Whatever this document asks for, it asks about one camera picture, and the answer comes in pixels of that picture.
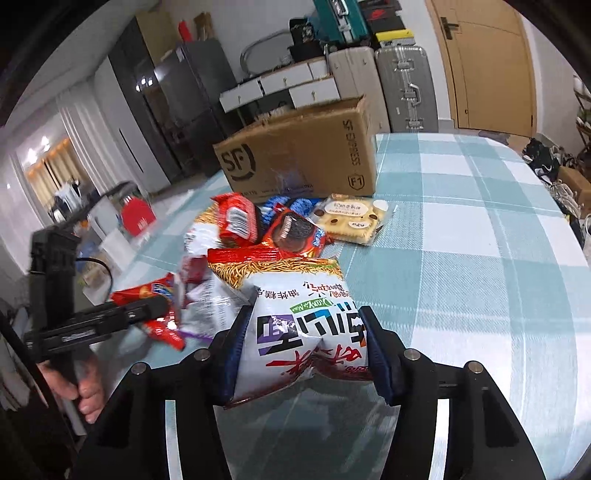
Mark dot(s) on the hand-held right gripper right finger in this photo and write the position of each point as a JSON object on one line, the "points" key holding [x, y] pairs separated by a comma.
{"points": [[381, 355]]}

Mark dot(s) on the cream cake tray packet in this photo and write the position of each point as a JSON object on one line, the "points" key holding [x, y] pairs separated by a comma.
{"points": [[351, 217]]}

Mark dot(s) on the person's left hand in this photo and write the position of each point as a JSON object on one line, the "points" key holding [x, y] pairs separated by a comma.
{"points": [[90, 392]]}

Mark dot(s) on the dark tall cabinet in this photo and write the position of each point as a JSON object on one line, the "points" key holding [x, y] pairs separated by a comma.
{"points": [[134, 101]]}

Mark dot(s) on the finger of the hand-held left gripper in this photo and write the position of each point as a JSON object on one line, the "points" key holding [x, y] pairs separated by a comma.
{"points": [[138, 311]]}

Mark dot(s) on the small cardboard box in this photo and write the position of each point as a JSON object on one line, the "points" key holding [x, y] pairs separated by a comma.
{"points": [[575, 184]]}

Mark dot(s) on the yellow box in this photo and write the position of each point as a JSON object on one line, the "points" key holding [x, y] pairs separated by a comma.
{"points": [[396, 38]]}

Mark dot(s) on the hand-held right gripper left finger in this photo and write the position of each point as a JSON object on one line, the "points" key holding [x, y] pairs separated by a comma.
{"points": [[238, 350]]}

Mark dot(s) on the grey refrigerator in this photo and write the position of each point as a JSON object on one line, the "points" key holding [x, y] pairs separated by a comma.
{"points": [[198, 101]]}

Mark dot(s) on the brown cardboard box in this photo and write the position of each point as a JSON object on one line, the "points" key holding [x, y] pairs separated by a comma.
{"points": [[300, 152]]}

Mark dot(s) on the black bag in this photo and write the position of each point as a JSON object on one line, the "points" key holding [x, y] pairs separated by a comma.
{"points": [[304, 41]]}

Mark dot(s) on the red orange snack packet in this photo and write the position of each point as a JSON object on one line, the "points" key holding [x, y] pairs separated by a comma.
{"points": [[147, 286]]}

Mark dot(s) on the red sandwich cookie packet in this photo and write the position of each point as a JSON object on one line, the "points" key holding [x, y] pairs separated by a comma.
{"points": [[295, 233]]}

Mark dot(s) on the blue cookie packet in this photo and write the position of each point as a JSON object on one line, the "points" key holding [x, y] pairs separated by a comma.
{"points": [[277, 203], [304, 205]]}

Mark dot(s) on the beige suitcase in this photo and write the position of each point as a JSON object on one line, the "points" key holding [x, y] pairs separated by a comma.
{"points": [[355, 87]]}

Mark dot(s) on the red bag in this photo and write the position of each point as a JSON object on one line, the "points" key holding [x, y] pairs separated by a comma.
{"points": [[137, 217]]}

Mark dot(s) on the dark red snack packet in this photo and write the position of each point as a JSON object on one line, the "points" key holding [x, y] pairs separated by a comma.
{"points": [[194, 270]]}

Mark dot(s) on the white noodle snack bag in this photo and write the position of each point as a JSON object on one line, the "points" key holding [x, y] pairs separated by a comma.
{"points": [[295, 323], [203, 230]]}

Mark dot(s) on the white drawer cabinet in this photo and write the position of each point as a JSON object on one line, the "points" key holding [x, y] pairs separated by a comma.
{"points": [[281, 85]]}

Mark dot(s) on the white purple snack bag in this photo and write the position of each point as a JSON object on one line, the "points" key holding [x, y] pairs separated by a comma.
{"points": [[212, 304]]}

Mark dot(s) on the arched metal frame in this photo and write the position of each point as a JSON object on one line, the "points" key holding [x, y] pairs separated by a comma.
{"points": [[258, 50]]}

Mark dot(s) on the wooden shoe rack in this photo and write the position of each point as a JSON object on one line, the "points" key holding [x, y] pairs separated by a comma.
{"points": [[582, 115]]}

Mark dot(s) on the wooden door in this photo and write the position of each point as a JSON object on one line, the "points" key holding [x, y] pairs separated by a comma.
{"points": [[489, 69]]}

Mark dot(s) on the pile of shoes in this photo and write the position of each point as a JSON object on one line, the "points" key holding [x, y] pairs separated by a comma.
{"points": [[547, 161]]}

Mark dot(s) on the silver suitcase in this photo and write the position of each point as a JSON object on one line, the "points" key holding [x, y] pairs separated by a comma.
{"points": [[406, 87]]}

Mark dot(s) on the white storage box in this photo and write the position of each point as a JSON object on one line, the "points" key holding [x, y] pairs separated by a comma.
{"points": [[111, 235]]}

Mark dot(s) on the teal hard case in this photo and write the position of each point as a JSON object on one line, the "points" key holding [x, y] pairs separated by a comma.
{"points": [[339, 21]]}

